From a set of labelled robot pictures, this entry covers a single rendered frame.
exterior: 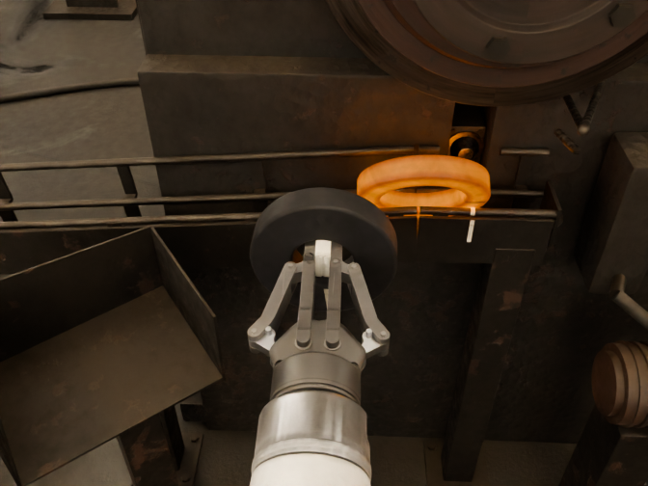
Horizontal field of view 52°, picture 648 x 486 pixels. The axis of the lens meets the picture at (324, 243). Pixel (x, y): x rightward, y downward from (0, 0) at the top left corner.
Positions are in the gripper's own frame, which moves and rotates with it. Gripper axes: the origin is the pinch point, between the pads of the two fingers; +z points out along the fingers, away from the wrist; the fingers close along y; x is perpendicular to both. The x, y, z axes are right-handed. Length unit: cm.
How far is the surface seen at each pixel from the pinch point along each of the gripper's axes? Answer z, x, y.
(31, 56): 220, -96, -142
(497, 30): 15.2, 16.2, 17.3
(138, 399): -4.0, -23.9, -23.3
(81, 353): 3.4, -24.6, -33.0
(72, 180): 124, -91, -91
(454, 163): 18.9, -3.5, 15.9
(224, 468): 19, -85, -23
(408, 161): 19.0, -3.4, 10.0
